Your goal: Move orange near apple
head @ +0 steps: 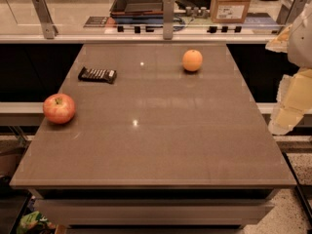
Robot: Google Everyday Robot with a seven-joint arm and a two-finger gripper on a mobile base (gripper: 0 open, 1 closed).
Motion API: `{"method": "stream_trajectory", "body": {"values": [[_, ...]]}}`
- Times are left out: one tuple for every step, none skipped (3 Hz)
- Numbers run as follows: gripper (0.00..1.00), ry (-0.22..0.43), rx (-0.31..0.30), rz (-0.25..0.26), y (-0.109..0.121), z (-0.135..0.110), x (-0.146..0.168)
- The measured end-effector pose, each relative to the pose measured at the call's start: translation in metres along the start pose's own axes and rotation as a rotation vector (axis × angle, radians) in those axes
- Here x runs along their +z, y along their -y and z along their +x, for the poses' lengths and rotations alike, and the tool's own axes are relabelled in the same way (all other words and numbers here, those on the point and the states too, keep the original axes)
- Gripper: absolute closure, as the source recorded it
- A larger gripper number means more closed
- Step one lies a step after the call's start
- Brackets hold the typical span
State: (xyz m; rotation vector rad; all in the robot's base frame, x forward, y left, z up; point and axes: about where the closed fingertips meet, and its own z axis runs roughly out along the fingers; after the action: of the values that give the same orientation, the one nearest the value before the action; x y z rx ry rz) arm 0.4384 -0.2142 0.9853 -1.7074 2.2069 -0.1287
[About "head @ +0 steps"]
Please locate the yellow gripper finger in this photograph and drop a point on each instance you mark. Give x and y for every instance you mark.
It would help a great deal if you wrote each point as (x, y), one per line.
(294, 99)
(280, 43)

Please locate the orange fruit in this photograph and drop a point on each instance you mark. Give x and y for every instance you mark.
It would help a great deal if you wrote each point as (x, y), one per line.
(192, 60)

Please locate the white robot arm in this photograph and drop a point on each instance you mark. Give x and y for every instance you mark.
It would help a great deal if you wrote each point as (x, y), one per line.
(300, 40)

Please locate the red apple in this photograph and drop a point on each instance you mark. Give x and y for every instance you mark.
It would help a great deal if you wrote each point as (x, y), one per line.
(59, 108)

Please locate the cardboard box with label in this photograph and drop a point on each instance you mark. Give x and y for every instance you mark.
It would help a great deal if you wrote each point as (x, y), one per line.
(229, 11)

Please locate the open dark tray bin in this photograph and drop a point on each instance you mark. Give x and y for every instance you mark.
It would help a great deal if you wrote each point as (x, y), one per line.
(137, 8)

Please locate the black chocolate bar wrapper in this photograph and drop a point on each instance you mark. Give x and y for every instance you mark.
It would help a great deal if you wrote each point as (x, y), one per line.
(97, 75)

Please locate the table drawer front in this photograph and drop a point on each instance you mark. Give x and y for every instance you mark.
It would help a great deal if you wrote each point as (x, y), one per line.
(154, 212)

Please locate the glass barrier panel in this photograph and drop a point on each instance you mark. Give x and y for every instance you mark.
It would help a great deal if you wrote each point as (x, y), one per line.
(100, 20)

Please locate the green snack bag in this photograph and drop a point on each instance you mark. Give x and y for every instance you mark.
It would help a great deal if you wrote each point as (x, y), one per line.
(35, 223)

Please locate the right metal glass bracket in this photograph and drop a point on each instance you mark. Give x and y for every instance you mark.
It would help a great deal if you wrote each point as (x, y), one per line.
(289, 11)

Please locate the metal glass bracket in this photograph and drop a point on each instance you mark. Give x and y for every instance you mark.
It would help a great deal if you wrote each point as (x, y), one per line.
(168, 19)
(49, 29)
(289, 11)

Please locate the middle metal glass bracket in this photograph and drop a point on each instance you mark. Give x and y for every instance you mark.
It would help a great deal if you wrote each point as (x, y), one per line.
(168, 19)

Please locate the left metal glass bracket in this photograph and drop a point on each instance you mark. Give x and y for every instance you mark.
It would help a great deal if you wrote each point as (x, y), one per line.
(49, 29)

